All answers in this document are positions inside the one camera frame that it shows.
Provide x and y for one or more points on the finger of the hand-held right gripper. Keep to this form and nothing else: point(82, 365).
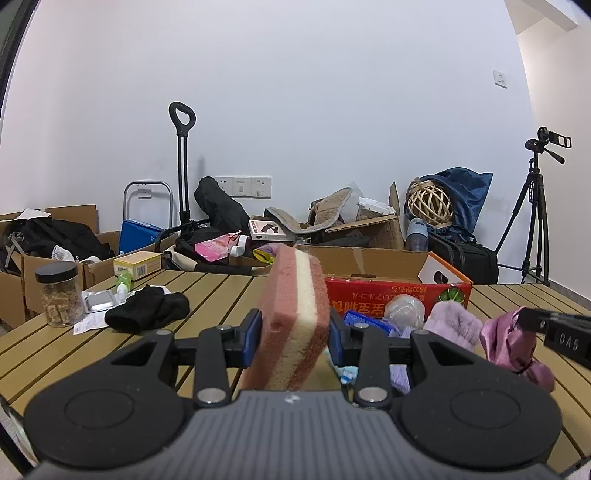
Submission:
point(535, 318)

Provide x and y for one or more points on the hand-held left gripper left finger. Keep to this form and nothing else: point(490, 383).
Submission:
point(253, 339)

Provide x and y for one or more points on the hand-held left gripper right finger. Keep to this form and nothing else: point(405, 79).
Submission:
point(336, 341)

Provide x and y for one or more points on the light blue wrapper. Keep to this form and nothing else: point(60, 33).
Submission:
point(347, 373)

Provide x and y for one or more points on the pink satin cloth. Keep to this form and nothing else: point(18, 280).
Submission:
point(503, 337)

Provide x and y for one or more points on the blue tissue packet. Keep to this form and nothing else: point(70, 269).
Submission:
point(369, 323)

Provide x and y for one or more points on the pink and cream sponge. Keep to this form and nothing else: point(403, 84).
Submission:
point(291, 314)

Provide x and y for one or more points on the clear plastic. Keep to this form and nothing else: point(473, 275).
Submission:
point(404, 311)

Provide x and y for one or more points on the purple fuzzy cloth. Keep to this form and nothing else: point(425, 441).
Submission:
point(452, 323)

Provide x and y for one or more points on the red printed cardboard box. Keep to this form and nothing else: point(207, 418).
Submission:
point(360, 295)

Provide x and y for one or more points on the tan slatted folding table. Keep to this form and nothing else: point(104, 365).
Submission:
point(221, 295)

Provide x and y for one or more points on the yellow and purple snack packet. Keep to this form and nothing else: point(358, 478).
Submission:
point(265, 254)

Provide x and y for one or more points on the black suitcase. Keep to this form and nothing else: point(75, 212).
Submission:
point(461, 261)

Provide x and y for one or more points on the pink packet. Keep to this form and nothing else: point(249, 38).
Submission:
point(212, 249)

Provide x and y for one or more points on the black gloves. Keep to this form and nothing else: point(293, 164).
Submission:
point(147, 309)

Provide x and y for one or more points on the white product box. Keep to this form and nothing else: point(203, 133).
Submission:
point(270, 229)

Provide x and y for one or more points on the brown open cardboard box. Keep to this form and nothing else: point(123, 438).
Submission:
point(369, 230)

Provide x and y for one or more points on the blue water bottle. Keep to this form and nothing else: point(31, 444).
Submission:
point(417, 235)

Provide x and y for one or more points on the black tripod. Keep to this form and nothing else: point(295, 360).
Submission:
point(534, 184)

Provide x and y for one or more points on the yellow and white box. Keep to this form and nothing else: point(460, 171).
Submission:
point(138, 265)

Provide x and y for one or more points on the grey brown felt piece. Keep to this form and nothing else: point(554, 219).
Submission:
point(332, 203)

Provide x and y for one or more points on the black fabric bag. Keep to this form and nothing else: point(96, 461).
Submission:
point(217, 205)

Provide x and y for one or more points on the white foam tray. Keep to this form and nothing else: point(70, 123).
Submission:
point(376, 206)

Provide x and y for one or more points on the small green bottle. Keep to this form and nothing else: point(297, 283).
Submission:
point(123, 279)

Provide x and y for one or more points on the blue velvet bag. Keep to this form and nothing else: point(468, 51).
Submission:
point(466, 194)

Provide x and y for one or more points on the blue plastic crate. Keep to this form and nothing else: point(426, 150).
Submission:
point(138, 235)

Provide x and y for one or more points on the silver blister pack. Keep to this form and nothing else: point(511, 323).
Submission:
point(99, 302)

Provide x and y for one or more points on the woven rattan ball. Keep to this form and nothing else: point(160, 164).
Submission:
point(427, 203)

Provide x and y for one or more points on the clear jar with black lid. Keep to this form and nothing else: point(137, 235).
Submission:
point(60, 300)

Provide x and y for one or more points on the white plastic bag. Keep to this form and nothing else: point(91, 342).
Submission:
point(62, 254)

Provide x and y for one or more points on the cardboard box with backpack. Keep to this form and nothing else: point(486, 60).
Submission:
point(78, 214)

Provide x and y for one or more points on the black folding wagon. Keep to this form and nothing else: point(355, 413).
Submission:
point(182, 130)

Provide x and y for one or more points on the black backpack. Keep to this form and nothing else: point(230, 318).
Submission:
point(55, 235)

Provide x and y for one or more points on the white wall socket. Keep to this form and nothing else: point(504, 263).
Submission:
point(262, 187)
point(225, 187)
point(242, 187)

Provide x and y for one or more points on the silver tubular frame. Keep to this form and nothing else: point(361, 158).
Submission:
point(147, 183)

